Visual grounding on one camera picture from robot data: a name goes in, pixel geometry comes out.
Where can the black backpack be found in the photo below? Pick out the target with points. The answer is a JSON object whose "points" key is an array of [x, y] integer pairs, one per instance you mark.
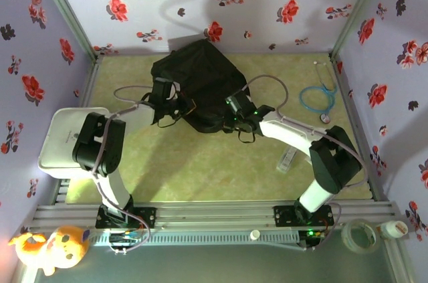
{"points": [[207, 79]]}

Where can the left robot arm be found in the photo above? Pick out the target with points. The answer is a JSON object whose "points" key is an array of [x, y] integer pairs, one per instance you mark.
{"points": [[100, 146]]}

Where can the clear plastic pen box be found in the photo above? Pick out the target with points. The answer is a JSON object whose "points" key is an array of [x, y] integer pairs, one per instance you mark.
{"points": [[287, 160]]}

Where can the blue stethoscope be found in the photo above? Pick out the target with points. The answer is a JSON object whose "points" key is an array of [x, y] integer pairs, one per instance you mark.
{"points": [[324, 117]]}

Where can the small white cap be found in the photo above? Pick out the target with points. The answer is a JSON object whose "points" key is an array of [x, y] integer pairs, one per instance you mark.
{"points": [[254, 235]]}

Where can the white plastic bin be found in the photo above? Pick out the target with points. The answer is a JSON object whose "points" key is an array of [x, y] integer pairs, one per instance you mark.
{"points": [[60, 136]]}

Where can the small circuit board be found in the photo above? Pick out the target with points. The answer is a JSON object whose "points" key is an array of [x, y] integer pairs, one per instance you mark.
{"points": [[314, 233], [125, 238]]}

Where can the clear tape roll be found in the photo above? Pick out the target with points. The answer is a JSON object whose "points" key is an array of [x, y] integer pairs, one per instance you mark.
{"points": [[347, 243]]}

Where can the white pill bottle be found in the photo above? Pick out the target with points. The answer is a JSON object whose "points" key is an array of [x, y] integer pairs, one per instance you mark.
{"points": [[394, 229]]}

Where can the orange plush toy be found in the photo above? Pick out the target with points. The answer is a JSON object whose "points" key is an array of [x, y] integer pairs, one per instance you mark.
{"points": [[57, 249]]}

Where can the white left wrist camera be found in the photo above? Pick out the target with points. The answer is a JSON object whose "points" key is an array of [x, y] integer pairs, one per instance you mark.
{"points": [[176, 89]]}

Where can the aluminium side rail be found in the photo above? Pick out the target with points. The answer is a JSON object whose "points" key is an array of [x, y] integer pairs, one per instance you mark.
{"points": [[340, 79], [93, 79]]}

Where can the aluminium rail beam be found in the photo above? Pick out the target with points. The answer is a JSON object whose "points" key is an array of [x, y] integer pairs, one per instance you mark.
{"points": [[214, 214]]}

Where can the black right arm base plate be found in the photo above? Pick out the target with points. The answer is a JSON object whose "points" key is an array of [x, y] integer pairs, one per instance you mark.
{"points": [[284, 216]]}

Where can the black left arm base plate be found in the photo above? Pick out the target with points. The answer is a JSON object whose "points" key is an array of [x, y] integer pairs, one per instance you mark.
{"points": [[143, 217]]}

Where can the aluminium frame post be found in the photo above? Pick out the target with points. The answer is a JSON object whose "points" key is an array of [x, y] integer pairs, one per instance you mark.
{"points": [[359, 8], [63, 8]]}

